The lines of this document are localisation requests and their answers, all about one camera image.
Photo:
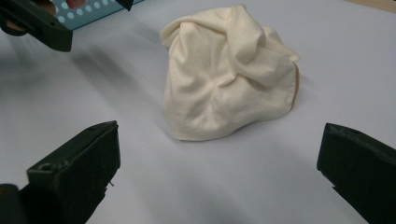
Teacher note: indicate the blue plastic basket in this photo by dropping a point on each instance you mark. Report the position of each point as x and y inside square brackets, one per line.
[93, 12]

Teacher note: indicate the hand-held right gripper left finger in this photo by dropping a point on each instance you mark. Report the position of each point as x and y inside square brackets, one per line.
[77, 174]

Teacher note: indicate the wooden table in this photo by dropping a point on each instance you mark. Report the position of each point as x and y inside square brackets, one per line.
[379, 4]

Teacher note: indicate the cream baby bodysuit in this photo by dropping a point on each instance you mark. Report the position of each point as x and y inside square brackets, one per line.
[218, 77]

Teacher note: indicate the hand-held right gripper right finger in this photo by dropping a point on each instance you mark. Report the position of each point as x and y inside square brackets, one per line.
[361, 171]

